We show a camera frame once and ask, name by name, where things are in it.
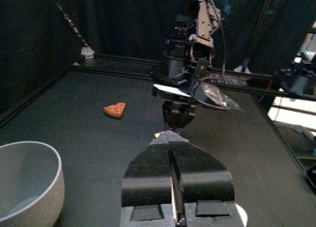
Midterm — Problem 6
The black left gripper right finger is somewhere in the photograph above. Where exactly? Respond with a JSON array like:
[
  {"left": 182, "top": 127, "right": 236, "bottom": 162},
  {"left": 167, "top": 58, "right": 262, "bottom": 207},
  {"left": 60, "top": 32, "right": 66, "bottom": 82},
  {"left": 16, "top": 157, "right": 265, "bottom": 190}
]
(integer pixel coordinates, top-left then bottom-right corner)
[{"left": 166, "top": 130, "right": 247, "bottom": 227}]

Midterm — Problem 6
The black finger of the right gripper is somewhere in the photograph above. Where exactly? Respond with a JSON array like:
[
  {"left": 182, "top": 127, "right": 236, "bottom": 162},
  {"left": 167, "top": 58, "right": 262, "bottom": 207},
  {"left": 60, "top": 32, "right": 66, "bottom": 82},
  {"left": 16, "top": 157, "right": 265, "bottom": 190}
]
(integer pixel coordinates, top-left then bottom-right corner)
[
  {"left": 176, "top": 103, "right": 198, "bottom": 130},
  {"left": 160, "top": 101, "right": 179, "bottom": 129}
]

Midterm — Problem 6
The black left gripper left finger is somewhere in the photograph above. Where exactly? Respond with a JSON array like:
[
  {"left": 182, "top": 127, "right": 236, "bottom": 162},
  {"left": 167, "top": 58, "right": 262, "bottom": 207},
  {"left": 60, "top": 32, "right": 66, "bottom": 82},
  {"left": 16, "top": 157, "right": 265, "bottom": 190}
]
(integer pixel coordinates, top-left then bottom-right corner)
[{"left": 117, "top": 131, "right": 175, "bottom": 227}]

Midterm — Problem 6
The grey bowl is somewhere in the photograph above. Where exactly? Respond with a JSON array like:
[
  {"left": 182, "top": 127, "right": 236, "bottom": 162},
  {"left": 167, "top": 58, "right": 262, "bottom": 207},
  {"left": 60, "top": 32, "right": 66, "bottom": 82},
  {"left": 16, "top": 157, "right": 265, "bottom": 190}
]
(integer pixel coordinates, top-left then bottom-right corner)
[{"left": 0, "top": 140, "right": 66, "bottom": 227}]

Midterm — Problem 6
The clear plastic bag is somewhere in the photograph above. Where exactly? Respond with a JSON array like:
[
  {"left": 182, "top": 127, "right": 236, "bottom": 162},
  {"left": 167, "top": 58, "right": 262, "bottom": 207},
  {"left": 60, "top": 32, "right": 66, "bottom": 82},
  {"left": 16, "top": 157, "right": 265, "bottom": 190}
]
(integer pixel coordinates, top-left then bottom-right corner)
[{"left": 199, "top": 82, "right": 245, "bottom": 113}]

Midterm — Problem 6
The black mesh crate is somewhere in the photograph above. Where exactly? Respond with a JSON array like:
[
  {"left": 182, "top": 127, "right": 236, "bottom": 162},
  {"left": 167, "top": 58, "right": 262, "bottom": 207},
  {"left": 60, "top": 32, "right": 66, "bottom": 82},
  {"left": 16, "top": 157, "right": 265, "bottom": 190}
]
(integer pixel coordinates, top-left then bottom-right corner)
[{"left": 273, "top": 121, "right": 316, "bottom": 164}]

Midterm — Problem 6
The black aluminium frame rail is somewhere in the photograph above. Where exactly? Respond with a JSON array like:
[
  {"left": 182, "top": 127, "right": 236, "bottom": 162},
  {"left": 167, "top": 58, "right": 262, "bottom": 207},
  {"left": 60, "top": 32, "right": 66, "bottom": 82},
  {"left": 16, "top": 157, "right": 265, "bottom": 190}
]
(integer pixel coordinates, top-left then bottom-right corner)
[{"left": 69, "top": 54, "right": 316, "bottom": 102}]

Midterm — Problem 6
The black frame pole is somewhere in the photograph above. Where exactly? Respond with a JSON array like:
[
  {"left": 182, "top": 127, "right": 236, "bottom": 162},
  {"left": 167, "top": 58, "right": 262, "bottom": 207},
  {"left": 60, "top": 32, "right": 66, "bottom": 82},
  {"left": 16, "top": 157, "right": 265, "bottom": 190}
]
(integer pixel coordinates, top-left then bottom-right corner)
[{"left": 243, "top": 0, "right": 277, "bottom": 69}]

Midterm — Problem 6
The striped thin cord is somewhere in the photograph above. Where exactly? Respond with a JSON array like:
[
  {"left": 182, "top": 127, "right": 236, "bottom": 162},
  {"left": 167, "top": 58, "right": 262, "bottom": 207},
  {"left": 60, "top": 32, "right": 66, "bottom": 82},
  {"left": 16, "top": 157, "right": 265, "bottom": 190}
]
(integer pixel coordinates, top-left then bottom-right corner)
[{"left": 52, "top": 0, "right": 89, "bottom": 50}]

